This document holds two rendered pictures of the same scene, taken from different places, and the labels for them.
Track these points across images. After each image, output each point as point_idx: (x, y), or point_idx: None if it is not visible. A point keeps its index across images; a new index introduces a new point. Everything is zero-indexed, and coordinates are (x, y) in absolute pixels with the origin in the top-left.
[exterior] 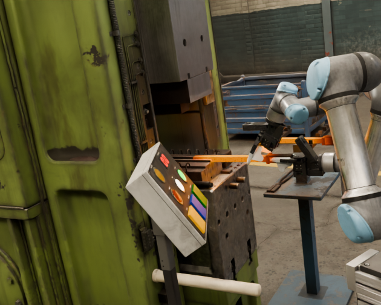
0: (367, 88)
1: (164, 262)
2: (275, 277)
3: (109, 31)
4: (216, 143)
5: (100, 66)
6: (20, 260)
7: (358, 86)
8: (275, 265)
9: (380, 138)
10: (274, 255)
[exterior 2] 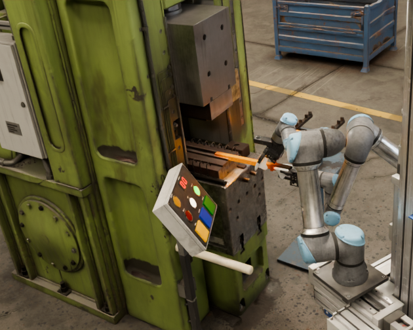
0: (328, 156)
1: (180, 250)
2: (290, 232)
3: (146, 74)
4: (240, 130)
5: (139, 101)
6: (75, 222)
7: (320, 156)
8: (294, 220)
9: (348, 176)
10: (295, 209)
